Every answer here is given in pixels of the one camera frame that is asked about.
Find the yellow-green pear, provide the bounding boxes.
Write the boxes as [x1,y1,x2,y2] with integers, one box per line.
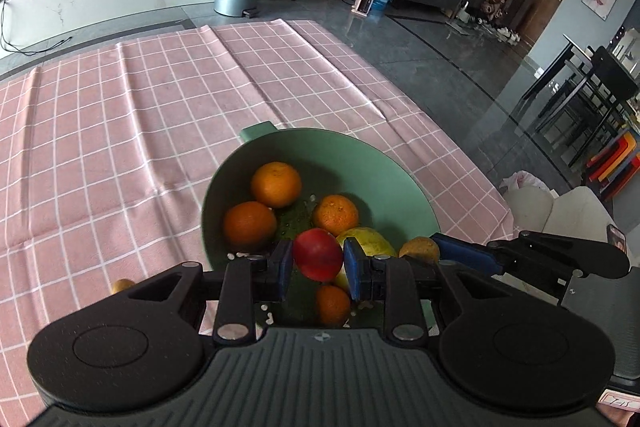
[334,227,398,294]

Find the orange outside bowl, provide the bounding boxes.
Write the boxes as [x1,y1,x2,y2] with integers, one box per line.
[398,236,441,266]

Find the black power cable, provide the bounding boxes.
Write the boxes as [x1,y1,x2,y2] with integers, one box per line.
[0,0,74,56]

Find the orange mandarin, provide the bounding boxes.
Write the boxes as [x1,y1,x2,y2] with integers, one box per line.
[223,201,278,254]
[250,161,303,208]
[315,284,352,328]
[312,194,360,238]

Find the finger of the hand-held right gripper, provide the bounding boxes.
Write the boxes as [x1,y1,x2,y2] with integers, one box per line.
[431,231,631,280]

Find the brown wooden door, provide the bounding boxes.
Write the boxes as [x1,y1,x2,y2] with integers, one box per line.
[515,0,574,43]

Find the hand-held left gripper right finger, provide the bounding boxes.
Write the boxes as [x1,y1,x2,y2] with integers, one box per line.
[343,238,521,348]

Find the white armchair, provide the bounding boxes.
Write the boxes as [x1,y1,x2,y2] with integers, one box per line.
[502,186,614,308]

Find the black dining chair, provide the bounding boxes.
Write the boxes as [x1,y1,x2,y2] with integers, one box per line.
[537,46,640,168]

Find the red apple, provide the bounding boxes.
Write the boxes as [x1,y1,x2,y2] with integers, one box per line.
[292,228,345,283]

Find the white and pink bag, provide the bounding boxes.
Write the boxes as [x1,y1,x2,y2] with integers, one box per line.
[500,170,551,198]

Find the black dining table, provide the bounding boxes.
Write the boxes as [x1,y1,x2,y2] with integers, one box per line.
[520,34,640,132]

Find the green colander bowl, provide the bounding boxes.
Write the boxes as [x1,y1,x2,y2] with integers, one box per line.
[200,121,442,333]

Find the stack of colourful stools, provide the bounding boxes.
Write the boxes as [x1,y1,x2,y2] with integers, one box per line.
[582,131,640,204]

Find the green cucumber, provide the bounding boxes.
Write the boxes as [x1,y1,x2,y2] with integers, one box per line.
[272,199,323,325]

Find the pink checked tablecloth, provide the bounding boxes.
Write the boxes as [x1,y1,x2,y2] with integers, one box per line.
[0,19,516,423]

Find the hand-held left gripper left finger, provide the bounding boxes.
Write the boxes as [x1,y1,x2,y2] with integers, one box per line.
[114,240,295,348]

